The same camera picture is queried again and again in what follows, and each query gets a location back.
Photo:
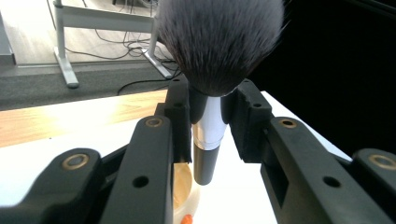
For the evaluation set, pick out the dark curtain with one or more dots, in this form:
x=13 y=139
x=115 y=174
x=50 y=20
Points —
x=336 y=77

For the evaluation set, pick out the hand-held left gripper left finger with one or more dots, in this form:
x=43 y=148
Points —
x=179 y=124

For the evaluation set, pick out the wooden table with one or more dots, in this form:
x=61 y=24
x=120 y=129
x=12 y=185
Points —
x=62 y=121

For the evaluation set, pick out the white metal desk frame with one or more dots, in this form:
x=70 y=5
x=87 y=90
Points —
x=63 y=62

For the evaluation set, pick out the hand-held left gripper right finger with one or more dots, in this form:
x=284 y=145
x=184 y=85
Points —
x=249 y=124

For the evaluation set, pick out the white table board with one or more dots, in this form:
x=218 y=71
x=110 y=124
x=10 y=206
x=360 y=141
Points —
x=236 y=193

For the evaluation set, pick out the black makeup brush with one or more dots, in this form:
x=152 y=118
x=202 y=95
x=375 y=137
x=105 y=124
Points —
x=218 y=46

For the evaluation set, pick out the cream ribbed cup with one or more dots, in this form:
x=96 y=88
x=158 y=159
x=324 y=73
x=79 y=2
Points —
x=183 y=186

